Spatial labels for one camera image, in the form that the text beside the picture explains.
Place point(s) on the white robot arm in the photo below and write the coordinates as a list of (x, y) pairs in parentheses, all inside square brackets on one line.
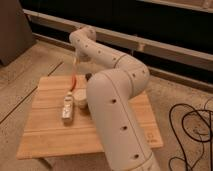
[(108, 93)]

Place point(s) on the wooden table board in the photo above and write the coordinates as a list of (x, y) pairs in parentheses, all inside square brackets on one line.
[(45, 135)]

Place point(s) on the grey cabinet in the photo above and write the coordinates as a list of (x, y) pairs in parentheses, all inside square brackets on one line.
[(15, 33)]

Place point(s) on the white shelf rail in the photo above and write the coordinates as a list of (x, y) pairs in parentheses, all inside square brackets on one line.
[(162, 50)]

